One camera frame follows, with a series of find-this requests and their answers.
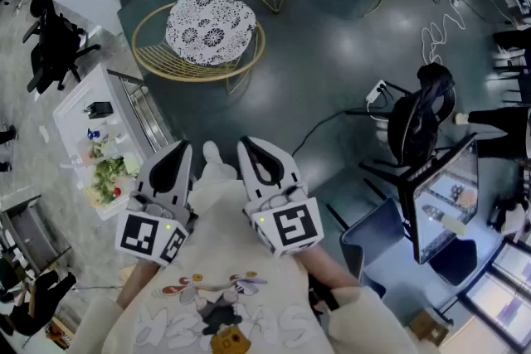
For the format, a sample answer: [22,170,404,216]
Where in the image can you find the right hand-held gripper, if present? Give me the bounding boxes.
[238,136,325,258]

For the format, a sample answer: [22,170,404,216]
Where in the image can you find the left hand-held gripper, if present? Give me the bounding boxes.
[114,139,198,266]

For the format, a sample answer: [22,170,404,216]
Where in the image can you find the person's right forearm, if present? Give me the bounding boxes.
[296,248,362,291]

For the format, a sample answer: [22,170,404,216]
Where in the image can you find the person's left forearm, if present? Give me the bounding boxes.
[115,259,163,310]

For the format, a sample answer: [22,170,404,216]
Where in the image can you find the dark blue chair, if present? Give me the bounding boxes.
[339,196,406,299]
[431,238,478,287]

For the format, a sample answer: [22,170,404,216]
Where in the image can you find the black mesh chair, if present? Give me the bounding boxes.
[358,90,457,196]

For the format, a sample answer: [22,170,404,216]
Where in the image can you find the black office chair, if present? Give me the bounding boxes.
[22,0,101,95]

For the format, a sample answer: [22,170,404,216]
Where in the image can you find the cream printed shirt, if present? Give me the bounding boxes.
[70,215,420,354]

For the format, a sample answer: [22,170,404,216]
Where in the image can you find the white cart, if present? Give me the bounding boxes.
[52,61,144,221]

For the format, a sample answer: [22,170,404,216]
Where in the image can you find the small black box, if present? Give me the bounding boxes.
[82,101,114,120]

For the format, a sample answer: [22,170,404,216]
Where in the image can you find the black waist pouch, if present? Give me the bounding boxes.
[309,275,341,314]

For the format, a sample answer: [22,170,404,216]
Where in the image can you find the white power strip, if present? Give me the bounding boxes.
[365,79,389,103]

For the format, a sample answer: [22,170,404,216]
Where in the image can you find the grey bench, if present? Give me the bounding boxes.
[0,194,74,274]

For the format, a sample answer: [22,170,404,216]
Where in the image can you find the floral black white seat cushion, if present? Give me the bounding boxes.
[164,0,258,67]

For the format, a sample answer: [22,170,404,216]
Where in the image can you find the cardboard box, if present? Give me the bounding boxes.
[408,308,451,343]

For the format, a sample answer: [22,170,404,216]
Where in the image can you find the steel wire rack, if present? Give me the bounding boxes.
[107,69,175,157]

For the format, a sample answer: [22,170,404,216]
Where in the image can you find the black cable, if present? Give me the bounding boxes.
[290,107,391,157]

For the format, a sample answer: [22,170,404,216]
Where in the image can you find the white cable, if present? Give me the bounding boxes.
[421,0,464,65]

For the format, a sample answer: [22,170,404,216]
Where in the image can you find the black frame chair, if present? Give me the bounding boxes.
[491,28,531,104]

